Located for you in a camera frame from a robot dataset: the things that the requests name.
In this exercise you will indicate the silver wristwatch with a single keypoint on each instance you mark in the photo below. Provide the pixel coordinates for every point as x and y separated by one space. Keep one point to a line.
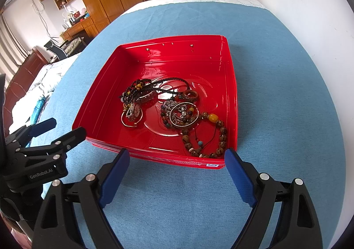
132 112

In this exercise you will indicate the beige curtains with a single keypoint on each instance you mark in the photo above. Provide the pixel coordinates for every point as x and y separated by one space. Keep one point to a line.
11 44

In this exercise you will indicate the red-brown wooden cabinet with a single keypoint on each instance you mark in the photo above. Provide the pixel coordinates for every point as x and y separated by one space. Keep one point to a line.
25 72

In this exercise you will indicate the silver bangle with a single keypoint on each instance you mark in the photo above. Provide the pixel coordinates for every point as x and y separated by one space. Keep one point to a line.
170 115

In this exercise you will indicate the wooden desk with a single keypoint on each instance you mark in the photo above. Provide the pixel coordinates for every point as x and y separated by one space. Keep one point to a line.
80 29

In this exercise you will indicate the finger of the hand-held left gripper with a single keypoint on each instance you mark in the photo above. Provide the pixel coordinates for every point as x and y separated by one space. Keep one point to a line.
41 126
72 138

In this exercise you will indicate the blue cloth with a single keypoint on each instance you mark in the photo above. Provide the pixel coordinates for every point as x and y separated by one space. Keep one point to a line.
276 127

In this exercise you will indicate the red plastic tray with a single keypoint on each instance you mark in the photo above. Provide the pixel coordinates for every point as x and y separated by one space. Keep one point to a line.
193 72

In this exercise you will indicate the teal cloth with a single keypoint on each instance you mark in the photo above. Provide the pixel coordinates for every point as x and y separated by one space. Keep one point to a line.
37 110

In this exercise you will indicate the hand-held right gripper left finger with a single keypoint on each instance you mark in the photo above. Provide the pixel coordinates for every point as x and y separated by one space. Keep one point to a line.
114 177

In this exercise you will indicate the black chair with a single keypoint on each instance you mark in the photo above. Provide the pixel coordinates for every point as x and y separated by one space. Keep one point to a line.
55 49

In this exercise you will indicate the white quilt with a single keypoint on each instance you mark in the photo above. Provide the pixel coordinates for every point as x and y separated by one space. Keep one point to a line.
49 77

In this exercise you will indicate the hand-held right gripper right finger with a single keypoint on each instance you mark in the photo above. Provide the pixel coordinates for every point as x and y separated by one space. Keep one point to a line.
240 177

